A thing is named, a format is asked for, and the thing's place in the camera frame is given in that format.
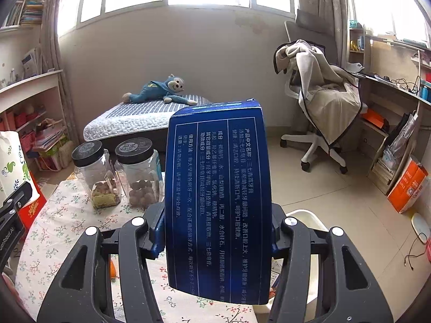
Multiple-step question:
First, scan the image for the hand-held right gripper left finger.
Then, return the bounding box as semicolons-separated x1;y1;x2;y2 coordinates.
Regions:
35;202;167;323

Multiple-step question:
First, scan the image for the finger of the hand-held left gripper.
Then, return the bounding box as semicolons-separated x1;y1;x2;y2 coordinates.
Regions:
0;181;40;224

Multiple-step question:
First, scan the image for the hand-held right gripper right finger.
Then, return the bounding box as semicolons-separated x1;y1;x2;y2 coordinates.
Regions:
269;203;394;323

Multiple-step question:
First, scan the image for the red cardboard gift box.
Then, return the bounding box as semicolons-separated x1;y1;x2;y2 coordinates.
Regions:
17;171;48;233

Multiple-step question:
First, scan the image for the paper cup with green leaves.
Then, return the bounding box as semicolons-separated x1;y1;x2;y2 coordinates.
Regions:
0;131;34;207

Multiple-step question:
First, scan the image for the white plastic bin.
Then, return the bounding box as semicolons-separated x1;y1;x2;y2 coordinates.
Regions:
256;209;337;323

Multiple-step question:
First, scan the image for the blue toothpaste box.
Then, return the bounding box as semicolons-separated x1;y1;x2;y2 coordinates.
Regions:
164;97;273;305

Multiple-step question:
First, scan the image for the blue and white food packet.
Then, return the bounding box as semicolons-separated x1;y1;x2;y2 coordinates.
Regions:
269;261;285;288

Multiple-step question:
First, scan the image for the floral tablecloth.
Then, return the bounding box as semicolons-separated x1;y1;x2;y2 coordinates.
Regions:
15;171;280;323

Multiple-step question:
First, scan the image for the pink storage basket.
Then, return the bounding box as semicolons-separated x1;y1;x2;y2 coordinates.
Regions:
18;131;37;149

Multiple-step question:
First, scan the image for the white tote bag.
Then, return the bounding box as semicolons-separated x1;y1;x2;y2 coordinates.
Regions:
59;141;77;169

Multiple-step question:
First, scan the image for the stack of picture books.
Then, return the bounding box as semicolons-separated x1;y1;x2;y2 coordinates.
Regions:
32;119;68;152

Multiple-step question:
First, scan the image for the clear jar of peanuts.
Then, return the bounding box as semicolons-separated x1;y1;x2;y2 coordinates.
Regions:
71;140;122;209

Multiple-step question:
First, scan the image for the clear jar of brown nuts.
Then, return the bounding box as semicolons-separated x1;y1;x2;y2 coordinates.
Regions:
114;138;165;209

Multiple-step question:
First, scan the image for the white office chair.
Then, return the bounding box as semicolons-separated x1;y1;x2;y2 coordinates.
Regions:
280;20;364;175

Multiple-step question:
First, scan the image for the white bookshelf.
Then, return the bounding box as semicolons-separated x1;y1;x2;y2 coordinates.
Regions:
0;0;78;175

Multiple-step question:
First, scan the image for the low bed with grey quilt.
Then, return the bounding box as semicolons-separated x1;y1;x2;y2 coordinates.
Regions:
83;94;213;162

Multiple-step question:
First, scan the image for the orange cardboard box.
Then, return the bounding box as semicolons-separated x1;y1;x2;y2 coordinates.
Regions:
387;156;430;214

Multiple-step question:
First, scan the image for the patterned grey curtain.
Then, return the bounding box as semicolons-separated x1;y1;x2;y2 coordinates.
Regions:
42;0;79;142
296;0;354;68

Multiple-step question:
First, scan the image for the white bathroom scale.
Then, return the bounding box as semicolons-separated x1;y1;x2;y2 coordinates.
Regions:
411;212;431;243

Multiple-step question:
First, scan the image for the beige blanket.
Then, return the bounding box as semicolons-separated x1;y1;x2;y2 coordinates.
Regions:
273;39;363;150

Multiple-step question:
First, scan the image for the blue monkey plush toy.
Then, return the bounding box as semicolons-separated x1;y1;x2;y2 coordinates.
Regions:
122;73;199;106

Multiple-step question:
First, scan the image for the orange package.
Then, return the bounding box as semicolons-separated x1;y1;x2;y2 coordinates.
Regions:
362;108;388;130

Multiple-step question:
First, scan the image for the grey plastic bag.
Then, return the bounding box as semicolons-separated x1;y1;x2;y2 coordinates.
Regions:
384;113;418;175

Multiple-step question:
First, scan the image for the row of shelf books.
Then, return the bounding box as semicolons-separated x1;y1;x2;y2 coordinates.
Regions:
2;0;46;27

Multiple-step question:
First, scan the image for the white study desk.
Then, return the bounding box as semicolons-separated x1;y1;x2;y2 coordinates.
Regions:
348;27;431;196

